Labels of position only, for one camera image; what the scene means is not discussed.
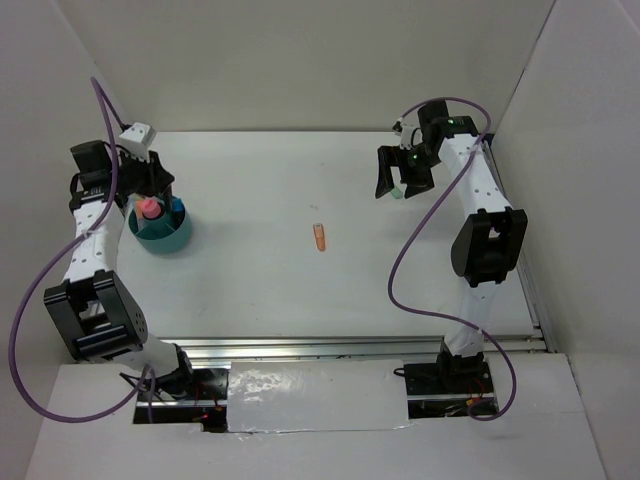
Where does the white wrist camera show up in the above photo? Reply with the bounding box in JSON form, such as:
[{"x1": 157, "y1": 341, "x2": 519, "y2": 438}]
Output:
[
  {"x1": 392, "y1": 117, "x2": 422, "y2": 150},
  {"x1": 119, "y1": 122, "x2": 156, "y2": 163}
]

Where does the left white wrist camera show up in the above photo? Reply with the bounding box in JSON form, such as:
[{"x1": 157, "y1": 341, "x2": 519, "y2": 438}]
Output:
[{"x1": 119, "y1": 122, "x2": 156, "y2": 163}]

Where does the teal round organizer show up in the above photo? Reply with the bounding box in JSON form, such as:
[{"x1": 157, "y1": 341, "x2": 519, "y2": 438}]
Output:
[{"x1": 131, "y1": 197, "x2": 193, "y2": 255}]

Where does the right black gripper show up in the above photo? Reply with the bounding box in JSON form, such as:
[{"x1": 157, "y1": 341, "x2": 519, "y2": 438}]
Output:
[{"x1": 376, "y1": 143, "x2": 442, "y2": 198}]

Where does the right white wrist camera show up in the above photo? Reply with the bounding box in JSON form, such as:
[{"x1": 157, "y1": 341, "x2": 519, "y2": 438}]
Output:
[{"x1": 392, "y1": 117, "x2": 422, "y2": 150}]

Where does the blue capped black highlighter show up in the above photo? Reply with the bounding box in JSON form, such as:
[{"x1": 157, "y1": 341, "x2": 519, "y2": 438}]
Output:
[{"x1": 168, "y1": 190, "x2": 185, "y2": 221}]

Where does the pink capped bottle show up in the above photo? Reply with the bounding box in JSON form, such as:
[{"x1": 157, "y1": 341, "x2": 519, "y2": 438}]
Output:
[{"x1": 136, "y1": 198, "x2": 163, "y2": 220}]

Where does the light blue highlighter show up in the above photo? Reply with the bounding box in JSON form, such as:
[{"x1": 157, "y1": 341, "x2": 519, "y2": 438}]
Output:
[{"x1": 128, "y1": 201, "x2": 144, "y2": 235}]

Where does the aluminium front rail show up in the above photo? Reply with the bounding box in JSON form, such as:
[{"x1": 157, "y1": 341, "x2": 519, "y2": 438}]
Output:
[{"x1": 149, "y1": 335, "x2": 546, "y2": 362}]

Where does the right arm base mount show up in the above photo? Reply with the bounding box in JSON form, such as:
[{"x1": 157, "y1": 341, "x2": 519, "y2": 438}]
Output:
[{"x1": 393, "y1": 351, "x2": 499, "y2": 419}]

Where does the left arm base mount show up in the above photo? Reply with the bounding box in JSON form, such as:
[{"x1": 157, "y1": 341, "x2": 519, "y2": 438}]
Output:
[{"x1": 132, "y1": 355, "x2": 229, "y2": 433}]

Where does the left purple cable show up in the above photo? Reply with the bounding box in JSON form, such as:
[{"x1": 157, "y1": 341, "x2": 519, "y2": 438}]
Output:
[{"x1": 7, "y1": 76, "x2": 157, "y2": 425}]

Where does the white front panel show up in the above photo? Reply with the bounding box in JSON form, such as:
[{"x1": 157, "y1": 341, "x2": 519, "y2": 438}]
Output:
[{"x1": 227, "y1": 360, "x2": 409, "y2": 433}]

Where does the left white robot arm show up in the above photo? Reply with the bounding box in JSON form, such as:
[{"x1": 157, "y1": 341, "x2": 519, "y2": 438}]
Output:
[{"x1": 43, "y1": 141, "x2": 198, "y2": 399}]

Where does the orange clear cap highlighter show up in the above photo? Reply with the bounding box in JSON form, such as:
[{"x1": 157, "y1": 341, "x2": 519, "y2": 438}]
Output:
[{"x1": 313, "y1": 223, "x2": 326, "y2": 252}]

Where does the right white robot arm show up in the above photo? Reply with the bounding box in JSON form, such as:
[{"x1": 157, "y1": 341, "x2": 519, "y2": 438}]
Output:
[{"x1": 375, "y1": 97, "x2": 528, "y2": 392}]

